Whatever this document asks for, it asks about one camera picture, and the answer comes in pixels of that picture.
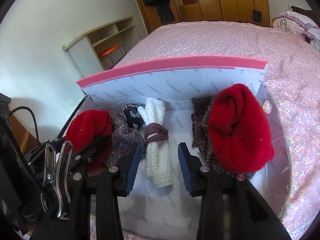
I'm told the dark wooden headboard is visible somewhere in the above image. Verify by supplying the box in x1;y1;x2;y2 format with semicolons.
291;5;314;18

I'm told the rear pink pillow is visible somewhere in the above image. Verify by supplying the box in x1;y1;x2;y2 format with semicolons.
272;11;319;38

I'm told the front pink pillow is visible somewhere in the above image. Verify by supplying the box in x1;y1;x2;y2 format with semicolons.
304;28;320;51

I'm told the pink pillow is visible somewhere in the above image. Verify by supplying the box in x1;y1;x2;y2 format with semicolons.
304;28;320;51
272;11;319;38

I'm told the dark patterned small cloth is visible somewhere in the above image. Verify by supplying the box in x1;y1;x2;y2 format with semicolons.
123;103;144;129

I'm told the orange stool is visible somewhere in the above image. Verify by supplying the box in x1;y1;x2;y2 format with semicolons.
99;45;119;67

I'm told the white knitted towel roll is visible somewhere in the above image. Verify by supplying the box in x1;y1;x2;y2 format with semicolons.
138;98;173;188

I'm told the wooden wardrobe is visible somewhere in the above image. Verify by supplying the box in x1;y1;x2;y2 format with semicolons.
128;0;271;34

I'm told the metal spring clamp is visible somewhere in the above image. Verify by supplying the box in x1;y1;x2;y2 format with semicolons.
43;140;73;220

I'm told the small black hanging bag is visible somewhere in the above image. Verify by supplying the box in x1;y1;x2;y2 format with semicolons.
252;0;262;22

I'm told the wooden bedside furniture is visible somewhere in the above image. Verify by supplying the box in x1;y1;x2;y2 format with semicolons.
9;106;41;155

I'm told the pink cardboard shoe box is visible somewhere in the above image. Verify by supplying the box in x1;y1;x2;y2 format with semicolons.
78;56;291;239

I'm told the pink floral bed sheet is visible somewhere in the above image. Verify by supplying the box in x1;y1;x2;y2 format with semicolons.
89;21;320;240

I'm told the grey knitted sock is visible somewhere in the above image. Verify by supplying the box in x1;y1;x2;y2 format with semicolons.
191;96;258;181
104;113;144;167

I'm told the red fleece sock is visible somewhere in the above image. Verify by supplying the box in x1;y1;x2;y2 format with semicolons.
207;83;274;173
65;109;113;173

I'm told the white shelf desk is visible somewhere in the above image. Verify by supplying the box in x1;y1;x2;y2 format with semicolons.
62;16;140;77

